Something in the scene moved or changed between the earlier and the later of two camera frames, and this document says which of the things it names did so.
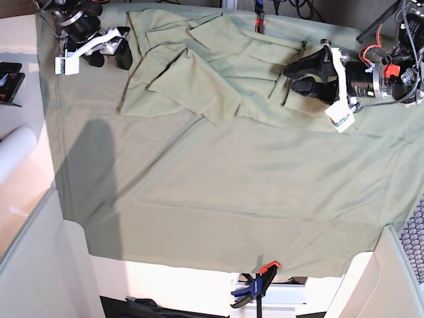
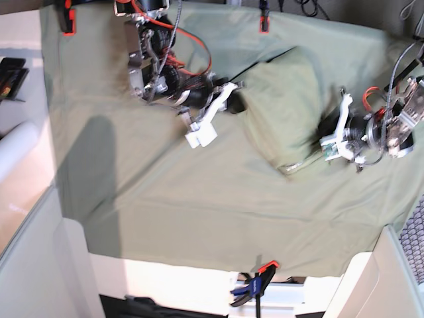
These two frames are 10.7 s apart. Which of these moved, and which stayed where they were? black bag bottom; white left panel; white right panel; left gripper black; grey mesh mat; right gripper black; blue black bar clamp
Moved: left gripper black; right gripper black
Stayed: white right panel; blue black bar clamp; grey mesh mat; white left panel; black bag bottom
